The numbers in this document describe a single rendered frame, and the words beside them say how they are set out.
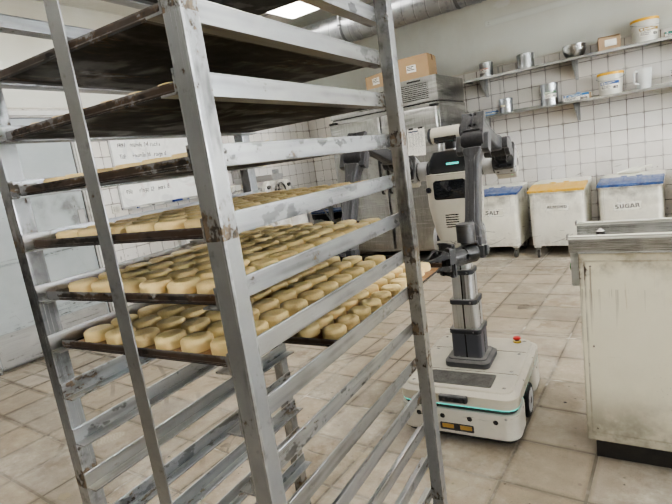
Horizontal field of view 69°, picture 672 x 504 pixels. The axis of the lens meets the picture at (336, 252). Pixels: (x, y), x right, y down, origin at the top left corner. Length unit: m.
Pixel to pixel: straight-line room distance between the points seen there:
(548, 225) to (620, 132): 1.22
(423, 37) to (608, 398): 5.21
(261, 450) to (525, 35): 5.81
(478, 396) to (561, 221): 3.48
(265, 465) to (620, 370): 1.64
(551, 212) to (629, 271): 3.51
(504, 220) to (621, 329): 3.66
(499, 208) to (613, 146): 1.32
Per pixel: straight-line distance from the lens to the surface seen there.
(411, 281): 1.18
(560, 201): 5.45
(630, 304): 2.05
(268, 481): 0.73
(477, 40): 6.36
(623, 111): 5.99
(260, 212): 0.72
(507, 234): 5.64
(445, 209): 2.26
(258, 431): 0.69
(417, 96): 5.63
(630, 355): 2.12
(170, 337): 0.82
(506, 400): 2.22
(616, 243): 2.00
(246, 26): 0.77
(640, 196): 5.36
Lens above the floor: 1.29
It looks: 10 degrees down
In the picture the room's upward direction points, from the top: 8 degrees counter-clockwise
